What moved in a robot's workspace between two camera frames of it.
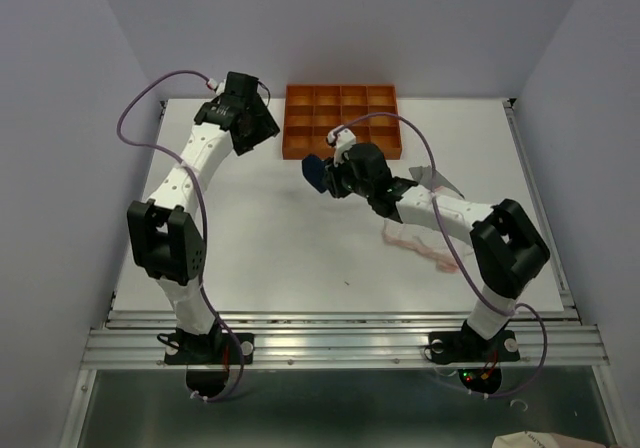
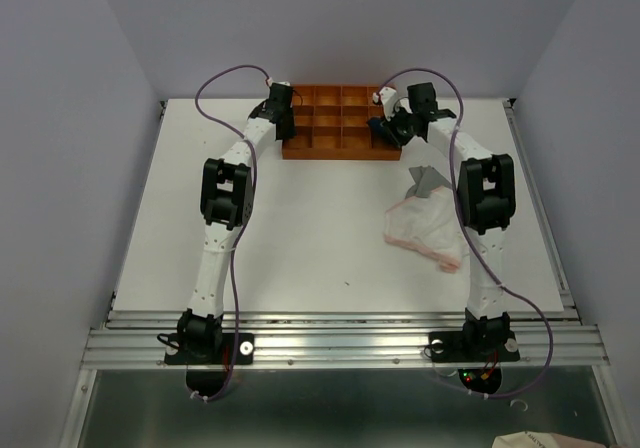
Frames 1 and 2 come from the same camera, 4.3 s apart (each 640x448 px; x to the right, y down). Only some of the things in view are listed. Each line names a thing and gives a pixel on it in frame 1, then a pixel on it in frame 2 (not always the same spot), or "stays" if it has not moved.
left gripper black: [267, 128] -> [288, 132]
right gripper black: [332, 176] -> [399, 140]
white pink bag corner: [533, 439] stays
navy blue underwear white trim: [313, 169] -> [378, 132]
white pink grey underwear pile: [447, 251] stays
